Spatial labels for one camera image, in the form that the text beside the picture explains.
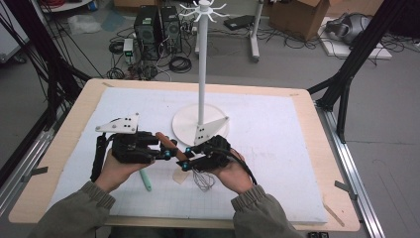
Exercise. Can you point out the round white table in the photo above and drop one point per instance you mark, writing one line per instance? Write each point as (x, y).
(71, 6)

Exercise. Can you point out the white stand leg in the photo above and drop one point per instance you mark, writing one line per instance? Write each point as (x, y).
(255, 33)
(196, 39)

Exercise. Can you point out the white board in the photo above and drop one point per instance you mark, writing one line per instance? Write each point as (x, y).
(340, 51)

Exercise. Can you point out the clear plastic bag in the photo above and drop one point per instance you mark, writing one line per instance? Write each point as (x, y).
(82, 23)

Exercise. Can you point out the grey metal bracket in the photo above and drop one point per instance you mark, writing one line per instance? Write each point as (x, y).
(33, 172)
(345, 188)

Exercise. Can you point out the black flat device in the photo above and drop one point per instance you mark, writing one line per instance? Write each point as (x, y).
(238, 22)

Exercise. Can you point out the open cardboard box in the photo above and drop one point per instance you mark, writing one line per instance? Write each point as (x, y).
(297, 16)

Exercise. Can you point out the black computer tower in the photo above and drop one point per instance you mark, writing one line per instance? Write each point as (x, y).
(171, 29)
(147, 33)

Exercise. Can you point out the grey and black headset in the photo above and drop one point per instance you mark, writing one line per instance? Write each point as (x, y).
(348, 28)

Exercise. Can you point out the small white electronic box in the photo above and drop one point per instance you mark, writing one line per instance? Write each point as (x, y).
(128, 46)

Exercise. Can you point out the aluminium rail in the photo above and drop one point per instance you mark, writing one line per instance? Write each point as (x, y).
(353, 172)
(23, 165)

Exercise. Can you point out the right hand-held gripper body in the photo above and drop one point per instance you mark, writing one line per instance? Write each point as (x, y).
(214, 153)

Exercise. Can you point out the black metal frame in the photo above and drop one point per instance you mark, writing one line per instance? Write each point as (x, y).
(360, 49)
(39, 43)

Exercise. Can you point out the small black device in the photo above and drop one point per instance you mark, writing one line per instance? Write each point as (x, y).
(318, 235)

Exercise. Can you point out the thin wooden stick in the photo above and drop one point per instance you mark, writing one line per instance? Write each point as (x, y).
(333, 214)

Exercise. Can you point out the white foam mat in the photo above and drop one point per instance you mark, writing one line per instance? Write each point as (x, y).
(280, 158)

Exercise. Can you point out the person's right hand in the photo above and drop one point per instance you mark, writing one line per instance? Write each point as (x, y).
(236, 175)

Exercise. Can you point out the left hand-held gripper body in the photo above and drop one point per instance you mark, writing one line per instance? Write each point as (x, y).
(130, 150)

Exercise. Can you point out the white utensil rack stand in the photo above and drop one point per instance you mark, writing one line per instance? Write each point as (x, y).
(202, 66)

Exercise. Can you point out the white cabinet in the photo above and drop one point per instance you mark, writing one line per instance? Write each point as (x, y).
(10, 39)

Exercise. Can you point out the person's left hand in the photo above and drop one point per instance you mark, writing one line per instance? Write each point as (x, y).
(114, 173)

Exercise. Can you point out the brown cardboard box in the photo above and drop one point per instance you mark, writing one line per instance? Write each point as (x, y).
(356, 6)

